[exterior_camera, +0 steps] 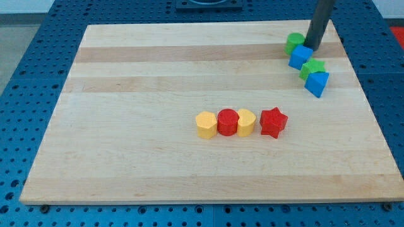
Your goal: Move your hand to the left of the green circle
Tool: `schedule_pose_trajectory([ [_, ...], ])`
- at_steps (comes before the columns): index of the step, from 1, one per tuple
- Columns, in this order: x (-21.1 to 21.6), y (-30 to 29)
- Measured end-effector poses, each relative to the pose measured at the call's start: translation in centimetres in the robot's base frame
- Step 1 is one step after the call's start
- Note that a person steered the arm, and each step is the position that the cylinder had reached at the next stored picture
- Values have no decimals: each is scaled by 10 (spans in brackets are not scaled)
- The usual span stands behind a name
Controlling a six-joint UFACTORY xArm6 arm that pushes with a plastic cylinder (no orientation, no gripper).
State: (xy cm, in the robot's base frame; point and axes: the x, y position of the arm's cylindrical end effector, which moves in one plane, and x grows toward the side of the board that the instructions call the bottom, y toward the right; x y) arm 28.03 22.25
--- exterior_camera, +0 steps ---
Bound red cylinder block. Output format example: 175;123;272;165
217;108;239;136

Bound green cylinder block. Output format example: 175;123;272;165
284;33;306;55

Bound green star block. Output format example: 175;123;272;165
299;58;326;81

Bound red object at right edge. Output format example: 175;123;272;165
390;26;404;49

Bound light wooden board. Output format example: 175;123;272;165
20;20;403;205

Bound yellow half-round block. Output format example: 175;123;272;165
237;108;256;137

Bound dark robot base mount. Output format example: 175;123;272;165
175;0;243;11

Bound red star block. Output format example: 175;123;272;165
259;107;288;139

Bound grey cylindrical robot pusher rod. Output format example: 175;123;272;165
304;0;336;51

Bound blue cube block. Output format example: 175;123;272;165
288;45;313;70

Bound yellow pentagon block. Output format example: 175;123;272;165
195;111;217;139

